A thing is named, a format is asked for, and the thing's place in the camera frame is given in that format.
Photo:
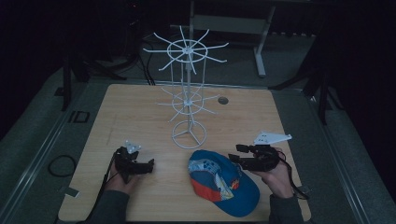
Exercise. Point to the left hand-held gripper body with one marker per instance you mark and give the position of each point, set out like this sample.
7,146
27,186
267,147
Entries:
126,160

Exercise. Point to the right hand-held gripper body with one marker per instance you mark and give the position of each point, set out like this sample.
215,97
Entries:
264,158

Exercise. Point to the blue and red baseball cap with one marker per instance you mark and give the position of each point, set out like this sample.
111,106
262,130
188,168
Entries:
218,186

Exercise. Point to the person's left hand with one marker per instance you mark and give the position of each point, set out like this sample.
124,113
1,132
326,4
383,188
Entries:
120,183

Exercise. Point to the person's right hand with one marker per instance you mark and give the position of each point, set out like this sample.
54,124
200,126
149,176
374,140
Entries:
277,182

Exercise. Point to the black tripod stand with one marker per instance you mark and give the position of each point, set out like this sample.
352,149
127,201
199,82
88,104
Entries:
322,93

